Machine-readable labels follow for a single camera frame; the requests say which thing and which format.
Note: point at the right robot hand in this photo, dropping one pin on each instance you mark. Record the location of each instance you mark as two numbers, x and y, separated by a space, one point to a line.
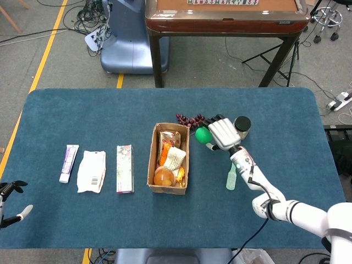
225 134

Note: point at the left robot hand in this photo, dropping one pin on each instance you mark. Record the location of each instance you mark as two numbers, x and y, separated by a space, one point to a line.
3 189

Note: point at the green ball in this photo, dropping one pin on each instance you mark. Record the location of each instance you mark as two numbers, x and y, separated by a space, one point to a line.
203 135

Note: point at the orange jelly cup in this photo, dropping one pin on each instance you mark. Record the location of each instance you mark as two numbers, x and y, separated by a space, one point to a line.
164 177

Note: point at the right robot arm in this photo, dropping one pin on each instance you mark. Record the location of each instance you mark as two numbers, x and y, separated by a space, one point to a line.
275 198

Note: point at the snack packets in box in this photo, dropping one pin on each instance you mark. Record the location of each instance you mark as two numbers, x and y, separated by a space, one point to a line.
165 154

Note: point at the cardboard box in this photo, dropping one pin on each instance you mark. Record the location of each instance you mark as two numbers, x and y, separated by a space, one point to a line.
167 190

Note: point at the glass jar black lid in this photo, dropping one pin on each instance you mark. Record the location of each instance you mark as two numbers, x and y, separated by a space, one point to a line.
244 123

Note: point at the dark red grape bunch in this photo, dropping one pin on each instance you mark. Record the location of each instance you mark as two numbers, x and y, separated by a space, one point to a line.
189 120

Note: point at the mint green brush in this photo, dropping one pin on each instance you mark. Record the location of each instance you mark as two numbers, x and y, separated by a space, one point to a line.
231 181

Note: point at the red white snack packet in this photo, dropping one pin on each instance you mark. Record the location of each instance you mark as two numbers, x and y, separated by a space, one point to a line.
169 137

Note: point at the white patterned snack packet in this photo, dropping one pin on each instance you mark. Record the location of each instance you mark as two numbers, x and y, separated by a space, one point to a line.
174 159

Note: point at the purple white toothpaste tube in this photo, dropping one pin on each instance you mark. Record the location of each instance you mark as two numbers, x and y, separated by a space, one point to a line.
68 162

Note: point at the white plastic pouch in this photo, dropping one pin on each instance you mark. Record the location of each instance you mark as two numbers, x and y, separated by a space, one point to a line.
92 170

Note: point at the black tripod stand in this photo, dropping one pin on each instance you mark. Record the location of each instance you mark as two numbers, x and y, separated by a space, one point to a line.
277 57

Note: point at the floral white carton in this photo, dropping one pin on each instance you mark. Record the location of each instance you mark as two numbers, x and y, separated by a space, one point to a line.
125 170

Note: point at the brown mahjong table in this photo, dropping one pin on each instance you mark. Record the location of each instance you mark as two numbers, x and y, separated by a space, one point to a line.
225 22

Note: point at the black case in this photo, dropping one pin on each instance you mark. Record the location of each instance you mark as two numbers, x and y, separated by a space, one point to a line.
341 148

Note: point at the blue felt table cover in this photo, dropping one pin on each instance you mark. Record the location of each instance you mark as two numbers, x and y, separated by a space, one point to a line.
110 115

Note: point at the white power strip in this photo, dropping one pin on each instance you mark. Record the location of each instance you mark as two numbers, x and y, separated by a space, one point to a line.
339 100

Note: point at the clear plastic bag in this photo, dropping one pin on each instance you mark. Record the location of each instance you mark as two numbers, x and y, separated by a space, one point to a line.
253 257

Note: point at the blue grey robot chassis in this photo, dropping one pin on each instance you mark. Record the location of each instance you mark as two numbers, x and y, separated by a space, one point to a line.
173 255

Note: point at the row of mahjong tiles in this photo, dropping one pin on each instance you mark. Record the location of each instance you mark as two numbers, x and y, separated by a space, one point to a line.
222 2

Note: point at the chrome stool with casters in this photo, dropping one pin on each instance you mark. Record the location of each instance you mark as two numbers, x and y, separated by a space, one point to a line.
328 19

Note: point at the white socket block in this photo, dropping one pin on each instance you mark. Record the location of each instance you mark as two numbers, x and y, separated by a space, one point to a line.
93 41

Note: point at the wooden chair leg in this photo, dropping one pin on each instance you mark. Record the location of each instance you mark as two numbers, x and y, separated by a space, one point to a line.
12 20

